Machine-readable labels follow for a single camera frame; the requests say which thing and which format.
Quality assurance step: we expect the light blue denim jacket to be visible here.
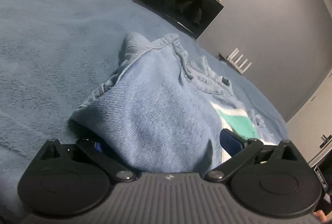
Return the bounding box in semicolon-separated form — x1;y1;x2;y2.
68;32;284;173

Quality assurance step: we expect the dark clothes pile in wardrobe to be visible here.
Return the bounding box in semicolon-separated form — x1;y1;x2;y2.
314;152;331;204

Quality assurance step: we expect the person's hand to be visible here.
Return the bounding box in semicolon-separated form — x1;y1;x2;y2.
313;210;328;223

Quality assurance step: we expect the white wardrobe door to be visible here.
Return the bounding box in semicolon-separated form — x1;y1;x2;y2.
286;73;332;167

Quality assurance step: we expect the white router with antennas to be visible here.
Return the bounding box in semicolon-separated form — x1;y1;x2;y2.
217;48;252;75

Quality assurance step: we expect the blue fleece bed blanket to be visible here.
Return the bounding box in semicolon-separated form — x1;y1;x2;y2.
1;0;276;223

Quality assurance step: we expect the black wall television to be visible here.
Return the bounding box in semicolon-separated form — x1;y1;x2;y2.
137;0;223;39

